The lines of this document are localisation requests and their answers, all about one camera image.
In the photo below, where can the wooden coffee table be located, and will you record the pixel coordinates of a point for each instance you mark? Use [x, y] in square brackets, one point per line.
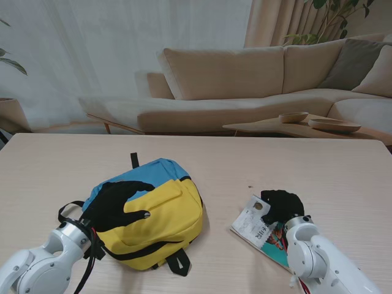
[260, 127]

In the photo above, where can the beige cushion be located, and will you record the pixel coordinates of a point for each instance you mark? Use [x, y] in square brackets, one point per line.
[378, 76]

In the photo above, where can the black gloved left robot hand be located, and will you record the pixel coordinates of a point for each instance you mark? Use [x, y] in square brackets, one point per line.
[110, 205]

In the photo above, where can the brown plant pot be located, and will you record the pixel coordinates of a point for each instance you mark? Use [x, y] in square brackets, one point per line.
[12, 116]

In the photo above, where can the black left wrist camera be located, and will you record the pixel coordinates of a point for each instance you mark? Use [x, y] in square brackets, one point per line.
[98, 251]

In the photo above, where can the blue and yellow school bag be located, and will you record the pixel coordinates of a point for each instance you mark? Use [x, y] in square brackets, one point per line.
[171, 220]

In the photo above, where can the large shallow wooden bowl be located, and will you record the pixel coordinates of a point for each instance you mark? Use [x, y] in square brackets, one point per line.
[333, 125]

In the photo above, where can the dark green long-leaf plant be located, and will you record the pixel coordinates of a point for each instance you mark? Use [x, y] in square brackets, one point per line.
[15, 65]

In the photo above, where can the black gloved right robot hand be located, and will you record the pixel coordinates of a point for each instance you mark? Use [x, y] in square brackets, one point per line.
[286, 205]

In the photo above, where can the white paper scrap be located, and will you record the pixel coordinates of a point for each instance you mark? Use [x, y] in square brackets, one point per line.
[292, 281]

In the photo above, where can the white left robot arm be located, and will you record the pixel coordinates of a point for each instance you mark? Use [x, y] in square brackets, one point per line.
[43, 263]

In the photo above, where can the teal cover book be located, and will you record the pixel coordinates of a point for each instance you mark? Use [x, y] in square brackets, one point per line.
[254, 226]

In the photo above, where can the tall green leafy plant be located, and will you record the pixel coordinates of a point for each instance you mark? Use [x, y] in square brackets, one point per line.
[301, 39]

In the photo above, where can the beige sofa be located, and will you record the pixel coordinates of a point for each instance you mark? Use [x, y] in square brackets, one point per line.
[214, 76]

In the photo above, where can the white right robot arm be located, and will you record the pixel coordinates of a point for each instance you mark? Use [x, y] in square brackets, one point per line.
[321, 260]

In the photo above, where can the grey cushion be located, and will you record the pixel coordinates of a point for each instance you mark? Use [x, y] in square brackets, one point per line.
[352, 64]

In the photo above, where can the small wooden bowl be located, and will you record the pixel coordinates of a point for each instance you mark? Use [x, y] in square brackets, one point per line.
[294, 117]

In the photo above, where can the beige curtain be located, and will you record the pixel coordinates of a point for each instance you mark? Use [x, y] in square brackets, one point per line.
[269, 24]

